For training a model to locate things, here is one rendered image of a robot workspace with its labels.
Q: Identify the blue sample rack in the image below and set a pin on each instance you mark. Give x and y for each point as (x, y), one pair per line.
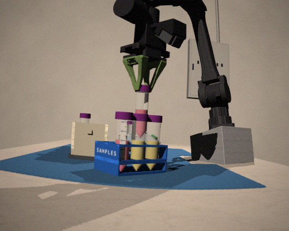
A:
(107, 159)

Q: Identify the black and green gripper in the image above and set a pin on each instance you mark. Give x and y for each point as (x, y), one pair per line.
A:
(147, 57)

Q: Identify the blue bench mat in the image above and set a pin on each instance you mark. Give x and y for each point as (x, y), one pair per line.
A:
(180, 174)

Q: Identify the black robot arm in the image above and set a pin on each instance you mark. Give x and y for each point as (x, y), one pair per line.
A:
(213, 90)

